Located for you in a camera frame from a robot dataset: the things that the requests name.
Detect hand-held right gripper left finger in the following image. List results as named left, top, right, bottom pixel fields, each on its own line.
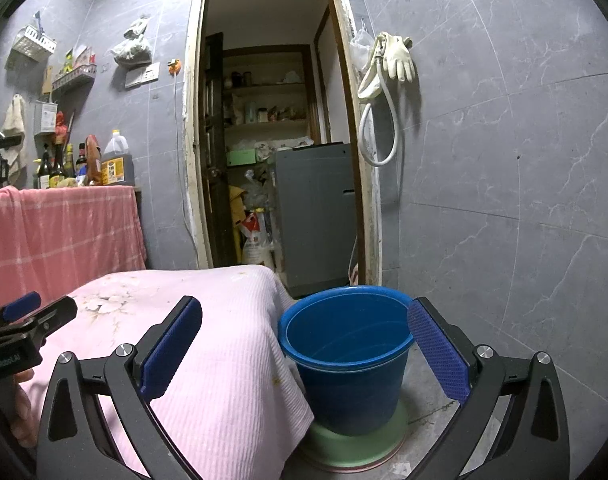
left=36, top=296, right=203, bottom=480

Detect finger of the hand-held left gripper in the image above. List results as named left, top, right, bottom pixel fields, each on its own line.
left=0, top=291, right=42, bottom=331
left=0, top=296, right=78, bottom=348

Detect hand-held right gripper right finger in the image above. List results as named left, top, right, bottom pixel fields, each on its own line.
left=406, top=296, right=571, bottom=480

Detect blue bucket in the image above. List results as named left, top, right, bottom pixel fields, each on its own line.
left=278, top=285, right=415, bottom=437

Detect person's left hand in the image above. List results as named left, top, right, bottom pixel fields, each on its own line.
left=8, top=367, right=38, bottom=450

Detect pale pink floral cloth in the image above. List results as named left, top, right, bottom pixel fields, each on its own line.
left=21, top=265, right=315, bottom=480

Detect pink checked cloth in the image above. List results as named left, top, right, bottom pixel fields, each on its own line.
left=0, top=185, right=148, bottom=313

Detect green glass bottle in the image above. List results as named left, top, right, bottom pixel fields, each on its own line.
left=36, top=145, right=52, bottom=190

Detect red white sack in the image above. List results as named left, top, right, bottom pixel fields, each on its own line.
left=239, top=210, right=275, bottom=267

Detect cooking oil jug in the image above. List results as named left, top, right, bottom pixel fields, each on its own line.
left=100, top=129, right=134, bottom=187

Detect yellow bag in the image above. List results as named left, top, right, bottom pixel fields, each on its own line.
left=228, top=185, right=247, bottom=226

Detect grey washing machine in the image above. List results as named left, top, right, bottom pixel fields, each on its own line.
left=269, top=142, right=357, bottom=298

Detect cream hanging rag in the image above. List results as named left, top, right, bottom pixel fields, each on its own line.
left=1, top=94, right=29, bottom=176

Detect dark wooden door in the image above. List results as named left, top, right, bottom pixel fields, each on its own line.
left=199, top=32, right=239, bottom=268

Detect wooden shelf unit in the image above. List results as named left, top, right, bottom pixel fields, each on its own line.
left=223, top=45, right=317, bottom=153

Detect hanging plastic bag with contents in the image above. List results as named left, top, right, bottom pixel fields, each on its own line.
left=112, top=17, right=153, bottom=66

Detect cream rubber gloves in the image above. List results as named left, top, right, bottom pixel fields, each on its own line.
left=379, top=32, right=415, bottom=83

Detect clear hanging plastic bag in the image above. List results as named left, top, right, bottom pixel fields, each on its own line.
left=350, top=27, right=375, bottom=74

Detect white wall holder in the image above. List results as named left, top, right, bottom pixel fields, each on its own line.
left=34, top=101, right=59, bottom=136

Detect door frame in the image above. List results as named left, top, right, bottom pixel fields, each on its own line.
left=183, top=0, right=382, bottom=288

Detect white cable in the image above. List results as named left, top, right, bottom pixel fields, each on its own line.
left=173, top=74, right=192, bottom=241

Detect white wall basket with packets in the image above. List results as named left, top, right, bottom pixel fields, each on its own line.
left=51, top=65, right=97, bottom=92

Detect wall socket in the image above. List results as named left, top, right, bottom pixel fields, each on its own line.
left=124, top=61, right=161, bottom=90

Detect empty white wall basket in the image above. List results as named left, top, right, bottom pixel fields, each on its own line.
left=11, top=25, right=58, bottom=63

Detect white hose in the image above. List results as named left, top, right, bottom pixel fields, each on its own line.
left=358, top=35, right=401, bottom=167

